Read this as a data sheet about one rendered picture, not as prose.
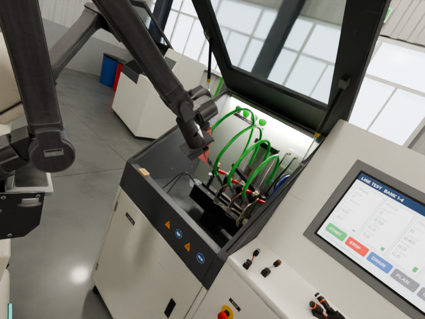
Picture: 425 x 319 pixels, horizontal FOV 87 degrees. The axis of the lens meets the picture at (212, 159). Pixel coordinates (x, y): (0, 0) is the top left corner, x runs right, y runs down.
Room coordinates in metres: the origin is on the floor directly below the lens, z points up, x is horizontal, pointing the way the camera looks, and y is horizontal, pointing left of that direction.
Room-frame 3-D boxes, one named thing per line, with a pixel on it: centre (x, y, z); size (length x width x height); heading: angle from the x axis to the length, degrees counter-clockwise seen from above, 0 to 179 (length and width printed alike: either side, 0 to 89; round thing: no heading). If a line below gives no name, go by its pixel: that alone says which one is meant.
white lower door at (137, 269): (0.84, 0.10, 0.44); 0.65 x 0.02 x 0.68; 58
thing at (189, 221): (0.85, 0.09, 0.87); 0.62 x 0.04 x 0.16; 58
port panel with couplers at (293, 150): (1.15, -0.38, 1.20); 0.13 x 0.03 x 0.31; 58
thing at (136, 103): (4.15, 1.63, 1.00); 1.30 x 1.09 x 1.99; 48
